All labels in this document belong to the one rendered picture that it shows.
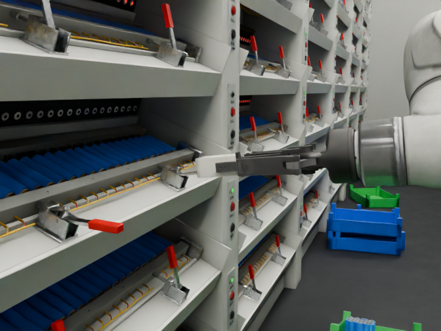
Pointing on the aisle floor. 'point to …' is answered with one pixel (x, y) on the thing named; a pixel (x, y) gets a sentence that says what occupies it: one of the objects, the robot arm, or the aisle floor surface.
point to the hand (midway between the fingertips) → (220, 165)
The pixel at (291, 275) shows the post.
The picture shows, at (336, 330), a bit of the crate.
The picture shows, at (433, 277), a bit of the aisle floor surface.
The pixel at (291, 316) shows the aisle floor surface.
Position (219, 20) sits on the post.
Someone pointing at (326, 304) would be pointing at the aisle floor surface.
